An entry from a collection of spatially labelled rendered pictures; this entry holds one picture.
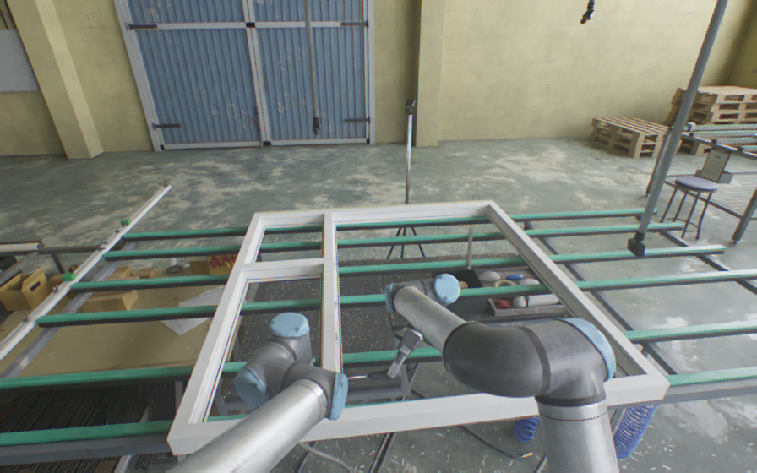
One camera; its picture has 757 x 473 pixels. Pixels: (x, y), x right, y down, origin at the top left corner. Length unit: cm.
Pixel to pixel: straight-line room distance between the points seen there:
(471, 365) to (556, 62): 782
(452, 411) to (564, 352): 59
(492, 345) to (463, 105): 718
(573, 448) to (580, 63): 807
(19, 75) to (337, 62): 508
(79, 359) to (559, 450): 193
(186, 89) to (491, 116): 551
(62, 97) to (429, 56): 600
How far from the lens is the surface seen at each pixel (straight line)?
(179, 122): 786
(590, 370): 74
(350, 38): 723
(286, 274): 187
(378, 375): 130
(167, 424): 142
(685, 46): 976
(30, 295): 268
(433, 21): 706
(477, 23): 768
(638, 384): 149
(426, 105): 714
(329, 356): 136
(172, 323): 217
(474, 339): 70
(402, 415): 120
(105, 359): 212
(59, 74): 816
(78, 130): 827
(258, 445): 62
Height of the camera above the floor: 190
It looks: 28 degrees down
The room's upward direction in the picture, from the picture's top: straight up
